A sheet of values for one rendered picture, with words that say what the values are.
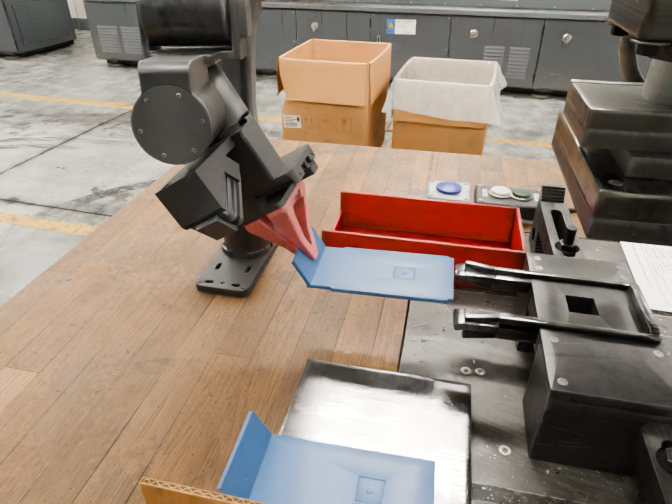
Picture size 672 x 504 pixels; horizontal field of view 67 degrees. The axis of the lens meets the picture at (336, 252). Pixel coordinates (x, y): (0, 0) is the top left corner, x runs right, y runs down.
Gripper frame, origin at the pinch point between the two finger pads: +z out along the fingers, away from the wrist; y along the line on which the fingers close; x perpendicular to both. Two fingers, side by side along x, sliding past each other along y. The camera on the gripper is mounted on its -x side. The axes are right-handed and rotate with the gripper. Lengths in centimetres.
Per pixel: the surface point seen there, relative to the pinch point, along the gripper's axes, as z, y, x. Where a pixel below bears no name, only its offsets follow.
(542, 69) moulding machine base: 123, 40, 436
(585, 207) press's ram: 1.6, 24.9, -7.8
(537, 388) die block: 15.7, 16.3, -9.6
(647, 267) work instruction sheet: 30.5, 29.4, 20.4
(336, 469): 9.9, 1.5, -18.5
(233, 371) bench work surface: 5.5, -10.8, -8.0
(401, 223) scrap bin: 12.0, 2.1, 23.1
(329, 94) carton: 20, -62, 214
